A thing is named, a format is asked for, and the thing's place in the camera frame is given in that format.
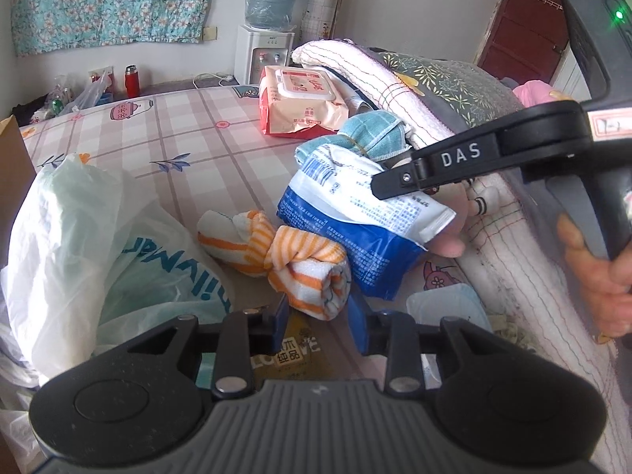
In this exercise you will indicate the teal floral wall cloth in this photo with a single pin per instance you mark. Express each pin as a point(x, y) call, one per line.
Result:
point(113, 0)

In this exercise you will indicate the grey quilt with yellow stars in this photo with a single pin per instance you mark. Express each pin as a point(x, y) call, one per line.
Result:
point(444, 112)

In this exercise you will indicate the white plaid rolled blanket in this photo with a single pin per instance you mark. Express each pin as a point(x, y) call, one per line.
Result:
point(493, 237)

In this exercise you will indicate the pink cloth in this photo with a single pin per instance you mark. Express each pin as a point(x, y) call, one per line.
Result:
point(535, 93)

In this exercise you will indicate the clear plastic bag with bottles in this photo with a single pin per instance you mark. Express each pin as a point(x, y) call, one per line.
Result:
point(79, 96)

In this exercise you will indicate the blue white plastic packet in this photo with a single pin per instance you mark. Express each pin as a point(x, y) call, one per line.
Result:
point(345, 237)

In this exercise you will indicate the teal knotted towel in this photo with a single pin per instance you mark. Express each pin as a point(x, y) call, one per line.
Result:
point(365, 133)

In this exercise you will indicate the orange striped towel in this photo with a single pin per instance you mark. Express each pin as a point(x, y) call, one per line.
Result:
point(306, 266)

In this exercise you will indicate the green scrunchie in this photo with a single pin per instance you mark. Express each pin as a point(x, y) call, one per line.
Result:
point(508, 331)

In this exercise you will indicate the white plastic bag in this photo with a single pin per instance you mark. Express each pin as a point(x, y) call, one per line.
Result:
point(74, 256)

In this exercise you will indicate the pink plush toy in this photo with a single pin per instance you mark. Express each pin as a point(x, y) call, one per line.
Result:
point(452, 242)

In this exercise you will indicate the pink wet wipes pack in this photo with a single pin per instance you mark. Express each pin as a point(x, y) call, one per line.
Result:
point(296, 98)

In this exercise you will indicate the red thermos bottle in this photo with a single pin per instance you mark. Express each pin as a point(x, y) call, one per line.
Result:
point(132, 81)

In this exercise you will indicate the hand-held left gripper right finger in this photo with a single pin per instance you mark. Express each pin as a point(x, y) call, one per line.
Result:
point(358, 328)

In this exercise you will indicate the brown cardboard box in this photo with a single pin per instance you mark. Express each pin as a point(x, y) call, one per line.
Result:
point(15, 168)

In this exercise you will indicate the brown wooden door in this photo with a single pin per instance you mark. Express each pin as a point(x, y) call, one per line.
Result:
point(528, 19)

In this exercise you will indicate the yellow flat box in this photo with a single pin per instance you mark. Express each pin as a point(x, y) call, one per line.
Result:
point(301, 360)

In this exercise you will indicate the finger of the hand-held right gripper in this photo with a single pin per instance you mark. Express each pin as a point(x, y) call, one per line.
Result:
point(402, 177)

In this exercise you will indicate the wall socket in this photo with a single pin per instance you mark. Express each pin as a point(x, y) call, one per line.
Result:
point(210, 33)

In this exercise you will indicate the printed film roll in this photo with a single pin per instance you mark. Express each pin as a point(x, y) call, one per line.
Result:
point(323, 5)

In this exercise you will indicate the plaid printed bed sheet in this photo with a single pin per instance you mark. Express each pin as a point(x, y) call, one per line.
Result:
point(197, 123)

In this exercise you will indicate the white water dispenser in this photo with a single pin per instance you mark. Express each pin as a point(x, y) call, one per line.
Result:
point(261, 54)

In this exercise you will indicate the person's right hand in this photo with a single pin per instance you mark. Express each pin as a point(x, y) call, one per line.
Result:
point(607, 296)

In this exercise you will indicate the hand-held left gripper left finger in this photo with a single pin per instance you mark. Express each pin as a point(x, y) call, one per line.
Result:
point(281, 315)

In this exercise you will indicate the green floral pillow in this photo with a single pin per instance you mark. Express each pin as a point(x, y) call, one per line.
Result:
point(444, 79)

